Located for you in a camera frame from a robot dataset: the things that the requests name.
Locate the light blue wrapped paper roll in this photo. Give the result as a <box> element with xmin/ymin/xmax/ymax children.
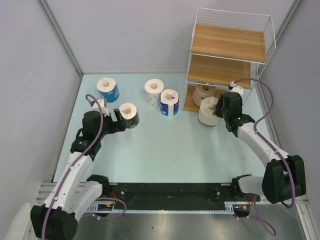
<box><xmin>96</xmin><ymin>77</ymin><xmax>120</xmax><ymax>103</ymax></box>

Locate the cream paper roll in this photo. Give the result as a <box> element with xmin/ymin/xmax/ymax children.
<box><xmin>198</xmin><ymin>96</ymin><xmax>221</xmax><ymax>127</ymax></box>

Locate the blue Tempo wrapped paper roll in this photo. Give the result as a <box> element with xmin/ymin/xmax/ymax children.
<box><xmin>160</xmin><ymin>89</ymin><xmax>180</xmax><ymax>117</ymax></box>

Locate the white slotted cable duct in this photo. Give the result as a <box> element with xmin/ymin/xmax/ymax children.
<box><xmin>82</xmin><ymin>201</ymin><xmax>236</xmax><ymax>215</ymax></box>

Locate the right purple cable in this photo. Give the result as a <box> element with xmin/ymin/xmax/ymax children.
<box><xmin>232</xmin><ymin>78</ymin><xmax>296</xmax><ymax>237</ymax></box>

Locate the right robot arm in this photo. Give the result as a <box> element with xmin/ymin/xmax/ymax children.
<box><xmin>213</xmin><ymin>92</ymin><xmax>307</xmax><ymax>204</ymax></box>

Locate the white wire wooden shelf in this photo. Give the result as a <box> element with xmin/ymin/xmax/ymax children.
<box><xmin>183</xmin><ymin>7</ymin><xmax>276</xmax><ymax>113</ymax></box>

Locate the brown paper roll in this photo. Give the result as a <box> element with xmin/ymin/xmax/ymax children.
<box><xmin>192</xmin><ymin>84</ymin><xmax>216</xmax><ymax>107</ymax></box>

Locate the floral white paper roll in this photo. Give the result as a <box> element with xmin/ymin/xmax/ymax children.
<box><xmin>144</xmin><ymin>78</ymin><xmax>164</xmax><ymax>107</ymax></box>

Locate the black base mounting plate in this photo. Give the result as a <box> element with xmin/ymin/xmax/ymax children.
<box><xmin>102</xmin><ymin>182</ymin><xmax>255</xmax><ymax>212</ymax></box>

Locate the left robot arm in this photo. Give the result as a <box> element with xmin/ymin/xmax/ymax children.
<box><xmin>30</xmin><ymin>108</ymin><xmax>126</xmax><ymax>240</ymax></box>

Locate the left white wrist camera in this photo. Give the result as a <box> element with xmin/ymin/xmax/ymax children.
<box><xmin>91</xmin><ymin>98</ymin><xmax>110</xmax><ymax>117</ymax></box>

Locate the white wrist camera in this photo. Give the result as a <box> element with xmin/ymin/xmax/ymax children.
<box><xmin>91</xmin><ymin>98</ymin><xmax>110</xmax><ymax>117</ymax></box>
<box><xmin>228</xmin><ymin>81</ymin><xmax>244</xmax><ymax>97</ymax></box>

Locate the dark green paper roll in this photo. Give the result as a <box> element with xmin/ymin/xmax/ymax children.
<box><xmin>119</xmin><ymin>103</ymin><xmax>140</xmax><ymax>129</ymax></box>

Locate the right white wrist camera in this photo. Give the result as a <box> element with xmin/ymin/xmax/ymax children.
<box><xmin>228</xmin><ymin>81</ymin><xmax>244</xmax><ymax>97</ymax></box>

